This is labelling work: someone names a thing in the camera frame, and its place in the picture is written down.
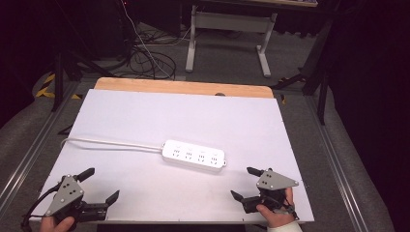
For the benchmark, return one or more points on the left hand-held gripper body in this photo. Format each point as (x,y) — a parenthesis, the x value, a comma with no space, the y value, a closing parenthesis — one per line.
(66,195)

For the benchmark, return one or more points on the black metal stand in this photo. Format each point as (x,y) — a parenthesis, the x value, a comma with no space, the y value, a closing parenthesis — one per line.
(319,80)
(58,80)

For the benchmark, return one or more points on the person's right hand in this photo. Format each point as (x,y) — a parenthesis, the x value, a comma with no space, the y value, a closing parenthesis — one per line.
(278,219)

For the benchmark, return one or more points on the white power strip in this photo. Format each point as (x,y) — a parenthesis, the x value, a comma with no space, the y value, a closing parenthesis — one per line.
(193,155)

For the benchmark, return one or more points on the aluminium floor rail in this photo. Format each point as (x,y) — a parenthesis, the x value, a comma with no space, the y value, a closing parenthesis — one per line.
(338,167)
(35,141)

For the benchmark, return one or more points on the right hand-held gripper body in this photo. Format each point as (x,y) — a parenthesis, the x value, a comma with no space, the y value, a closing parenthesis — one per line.
(274,182)

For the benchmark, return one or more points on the wooden table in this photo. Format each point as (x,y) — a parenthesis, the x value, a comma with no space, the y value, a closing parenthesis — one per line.
(180,86)

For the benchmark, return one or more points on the person's left hand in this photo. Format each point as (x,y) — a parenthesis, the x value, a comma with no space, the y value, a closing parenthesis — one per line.
(58,224)

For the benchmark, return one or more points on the white metal desk frame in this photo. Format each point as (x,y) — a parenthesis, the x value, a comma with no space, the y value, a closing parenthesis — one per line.
(230,21)

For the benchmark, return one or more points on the white board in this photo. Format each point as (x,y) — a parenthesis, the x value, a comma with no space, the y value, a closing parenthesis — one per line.
(180,122)

